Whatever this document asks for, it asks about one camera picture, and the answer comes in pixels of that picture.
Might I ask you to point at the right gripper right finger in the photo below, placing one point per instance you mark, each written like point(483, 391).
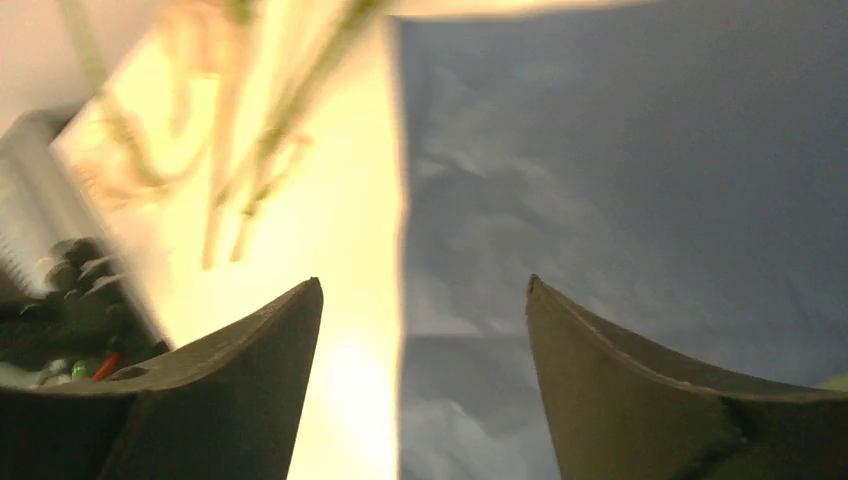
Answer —
point(620, 406)

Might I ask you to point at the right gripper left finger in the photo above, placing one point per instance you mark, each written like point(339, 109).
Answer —
point(225, 406)

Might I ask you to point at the blue wrapping paper sheet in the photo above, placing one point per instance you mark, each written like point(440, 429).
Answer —
point(678, 168)

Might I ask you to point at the fake pink flower bouquet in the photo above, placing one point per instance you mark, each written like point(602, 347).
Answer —
point(213, 36)

